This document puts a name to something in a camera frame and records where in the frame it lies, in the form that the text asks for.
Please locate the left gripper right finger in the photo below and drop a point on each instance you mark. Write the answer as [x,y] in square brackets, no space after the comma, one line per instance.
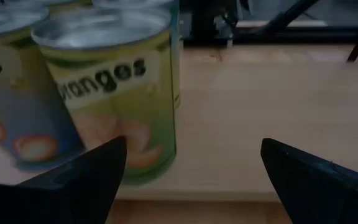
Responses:
[322,193]

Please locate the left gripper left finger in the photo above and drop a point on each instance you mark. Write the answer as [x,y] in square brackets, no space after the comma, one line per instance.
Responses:
[73,193]

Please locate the peaches tin can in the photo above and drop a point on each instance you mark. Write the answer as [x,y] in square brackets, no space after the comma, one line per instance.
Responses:
[20,109]

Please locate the oranges tin can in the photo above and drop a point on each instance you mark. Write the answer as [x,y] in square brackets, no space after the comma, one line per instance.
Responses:
[120,102]

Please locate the large carrots tin can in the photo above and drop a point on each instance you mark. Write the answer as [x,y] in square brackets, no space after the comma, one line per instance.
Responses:
[175,46]

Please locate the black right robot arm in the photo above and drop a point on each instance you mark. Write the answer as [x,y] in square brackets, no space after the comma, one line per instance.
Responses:
[204,21]

